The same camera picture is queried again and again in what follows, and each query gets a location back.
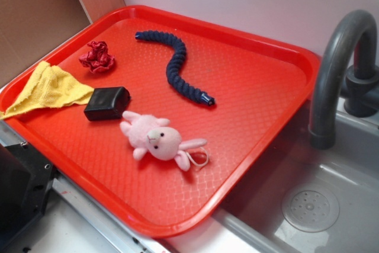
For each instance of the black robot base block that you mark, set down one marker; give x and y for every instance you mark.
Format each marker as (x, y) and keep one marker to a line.
(26, 180)

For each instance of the pink plush bunny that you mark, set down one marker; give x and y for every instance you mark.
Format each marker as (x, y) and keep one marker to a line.
(149, 134)

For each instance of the red plastic tray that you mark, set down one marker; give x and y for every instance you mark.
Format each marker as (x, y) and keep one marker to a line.
(234, 89)

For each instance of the black rectangular box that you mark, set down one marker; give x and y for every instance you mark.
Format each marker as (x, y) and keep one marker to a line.
(107, 103)

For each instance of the crumpled red paper ball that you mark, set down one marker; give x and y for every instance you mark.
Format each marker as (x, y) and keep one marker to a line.
(97, 59)

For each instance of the grey plastic sink basin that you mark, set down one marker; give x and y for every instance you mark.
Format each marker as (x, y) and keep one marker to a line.
(296, 198)

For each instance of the yellow cloth rag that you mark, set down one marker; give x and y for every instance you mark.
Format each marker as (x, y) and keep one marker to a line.
(49, 87)

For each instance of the grey toy faucet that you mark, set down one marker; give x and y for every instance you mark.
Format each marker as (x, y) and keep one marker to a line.
(348, 70)

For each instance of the brown cardboard panel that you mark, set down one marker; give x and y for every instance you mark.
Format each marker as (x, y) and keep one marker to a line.
(30, 29)

